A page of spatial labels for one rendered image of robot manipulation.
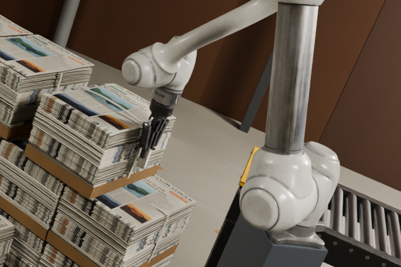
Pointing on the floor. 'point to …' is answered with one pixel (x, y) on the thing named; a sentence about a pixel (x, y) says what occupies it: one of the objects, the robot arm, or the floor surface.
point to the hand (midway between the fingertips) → (144, 157)
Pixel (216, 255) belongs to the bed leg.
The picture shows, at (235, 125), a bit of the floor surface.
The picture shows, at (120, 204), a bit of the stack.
